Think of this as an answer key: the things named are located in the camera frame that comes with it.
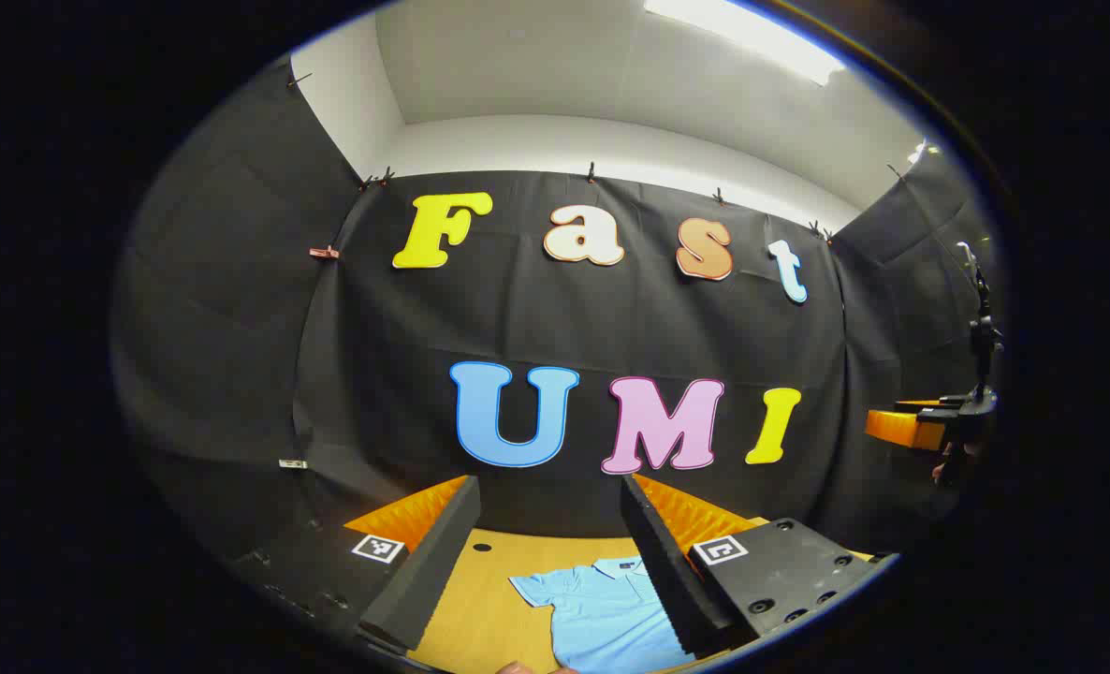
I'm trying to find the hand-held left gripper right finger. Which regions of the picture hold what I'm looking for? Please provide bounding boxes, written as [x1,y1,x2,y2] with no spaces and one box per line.
[621,473,900,660]

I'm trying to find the black backdrop cloth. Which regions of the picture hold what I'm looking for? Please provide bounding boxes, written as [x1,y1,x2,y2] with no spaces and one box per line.
[110,56,1000,581]

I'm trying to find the ceiling light panel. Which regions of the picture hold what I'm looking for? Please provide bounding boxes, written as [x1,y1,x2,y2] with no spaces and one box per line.
[644,0,846,87]

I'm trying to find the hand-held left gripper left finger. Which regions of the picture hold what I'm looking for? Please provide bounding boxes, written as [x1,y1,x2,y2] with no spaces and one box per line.
[232,475,483,653]

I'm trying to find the light blue T-shirt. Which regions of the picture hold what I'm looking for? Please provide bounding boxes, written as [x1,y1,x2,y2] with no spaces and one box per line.
[508,557,696,674]

